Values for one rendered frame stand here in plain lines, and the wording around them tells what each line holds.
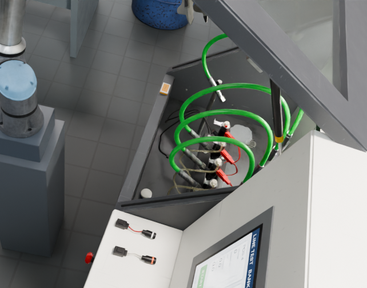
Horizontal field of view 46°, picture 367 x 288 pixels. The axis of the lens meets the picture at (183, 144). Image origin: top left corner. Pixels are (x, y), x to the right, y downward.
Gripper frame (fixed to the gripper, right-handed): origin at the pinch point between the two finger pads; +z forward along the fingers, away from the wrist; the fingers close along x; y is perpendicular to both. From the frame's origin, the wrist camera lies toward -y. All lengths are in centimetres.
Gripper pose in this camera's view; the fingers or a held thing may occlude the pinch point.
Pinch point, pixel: (199, 19)
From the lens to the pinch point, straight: 144.2
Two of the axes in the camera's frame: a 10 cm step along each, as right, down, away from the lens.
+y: -7.2, -0.4, 6.9
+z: 1.7, 9.6, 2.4
